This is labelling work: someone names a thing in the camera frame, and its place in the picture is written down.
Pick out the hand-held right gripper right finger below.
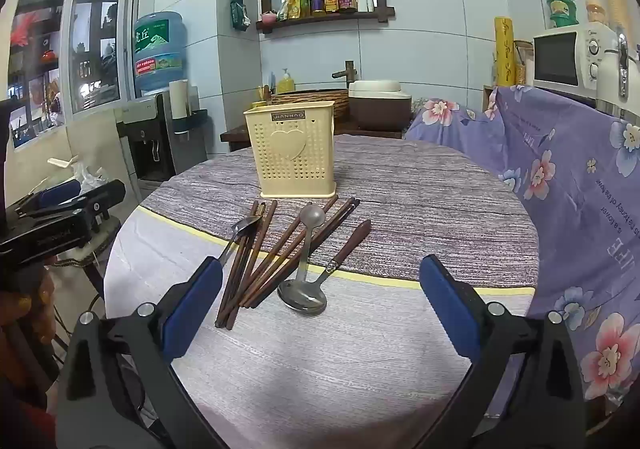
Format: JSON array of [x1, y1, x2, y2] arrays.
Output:
[[419, 254, 588, 449]]

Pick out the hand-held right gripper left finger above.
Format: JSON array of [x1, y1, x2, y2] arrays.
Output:
[[57, 255, 226, 449]]

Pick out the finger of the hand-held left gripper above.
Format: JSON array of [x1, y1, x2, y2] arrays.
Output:
[[22, 179, 127, 230], [10, 179, 83, 212]]

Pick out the pile of brown chopsticks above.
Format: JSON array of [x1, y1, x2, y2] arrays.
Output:
[[215, 195, 362, 331]]

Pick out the small metal spoon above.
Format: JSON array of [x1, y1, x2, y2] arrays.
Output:
[[216, 216, 262, 267]]

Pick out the brown-handled metal spoon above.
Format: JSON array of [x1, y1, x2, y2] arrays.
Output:
[[277, 219, 372, 316]]

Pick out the round steel spoon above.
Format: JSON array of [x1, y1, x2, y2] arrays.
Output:
[[292, 204, 326, 287]]

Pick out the cream plastic utensil holder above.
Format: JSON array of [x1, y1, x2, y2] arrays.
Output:
[[243, 100, 338, 198]]

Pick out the woven basket with utensils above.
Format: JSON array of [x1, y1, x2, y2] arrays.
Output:
[[513, 40, 534, 86]]

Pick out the person's left hand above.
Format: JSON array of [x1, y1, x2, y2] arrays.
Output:
[[0, 271, 56, 360]]

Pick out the clear plastic bag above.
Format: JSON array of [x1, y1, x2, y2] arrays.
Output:
[[47, 156, 109, 195]]

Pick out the grey water dispenser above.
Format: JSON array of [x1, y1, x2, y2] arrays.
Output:
[[116, 93, 209, 183]]

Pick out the dark blue cup holder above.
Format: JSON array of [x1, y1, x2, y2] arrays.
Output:
[[172, 109, 209, 133]]

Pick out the cream paper cup stack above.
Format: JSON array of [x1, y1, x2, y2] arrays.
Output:
[[169, 79, 189, 121]]

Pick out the white framed window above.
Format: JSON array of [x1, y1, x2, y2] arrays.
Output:
[[7, 0, 141, 150]]

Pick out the blue water jug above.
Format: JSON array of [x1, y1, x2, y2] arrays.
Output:
[[133, 11, 189, 96]]

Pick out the purple floral cloth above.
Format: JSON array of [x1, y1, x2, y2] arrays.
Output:
[[404, 84, 640, 430]]

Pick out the dark wooden counter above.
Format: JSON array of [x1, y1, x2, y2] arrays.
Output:
[[220, 123, 404, 153]]

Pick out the white and brown rice cooker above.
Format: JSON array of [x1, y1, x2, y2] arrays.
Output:
[[348, 80, 412, 131]]

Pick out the woven wash basin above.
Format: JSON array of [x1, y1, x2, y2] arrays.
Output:
[[270, 88, 351, 121]]

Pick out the green hanging packet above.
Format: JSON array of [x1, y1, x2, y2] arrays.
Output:
[[229, 0, 251, 31]]

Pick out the yellow patterned roll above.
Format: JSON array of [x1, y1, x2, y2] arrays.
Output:
[[494, 16, 516, 87]]

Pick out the white microwave oven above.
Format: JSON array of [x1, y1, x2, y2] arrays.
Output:
[[532, 26, 617, 98]]

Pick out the stack of green tubs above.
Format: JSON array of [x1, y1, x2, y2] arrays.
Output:
[[543, 0, 579, 28]]

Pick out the jar with yellow lid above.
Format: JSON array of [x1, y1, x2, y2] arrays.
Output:
[[585, 0, 609, 26]]

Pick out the chrome tap handle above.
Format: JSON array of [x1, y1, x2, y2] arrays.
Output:
[[615, 26, 632, 100]]

